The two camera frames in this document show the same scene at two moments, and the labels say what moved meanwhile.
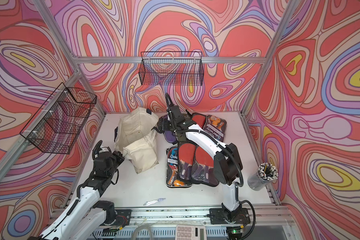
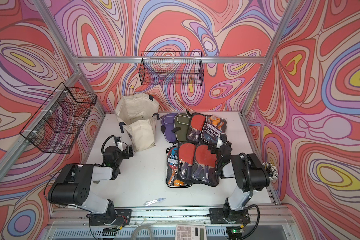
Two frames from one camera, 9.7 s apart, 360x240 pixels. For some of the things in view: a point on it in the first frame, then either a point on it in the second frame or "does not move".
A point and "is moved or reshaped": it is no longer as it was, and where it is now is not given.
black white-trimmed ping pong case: [216, 126] does not move
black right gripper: [159, 124] to [214, 148]
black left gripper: [118, 157] to [126, 156]
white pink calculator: [190, 232] does not move
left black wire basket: [58, 125] does not move
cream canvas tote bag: [135, 136] is moved or reshaped
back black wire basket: [171, 68] does not move
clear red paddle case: [203, 170] does not move
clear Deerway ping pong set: [171, 170] does not move
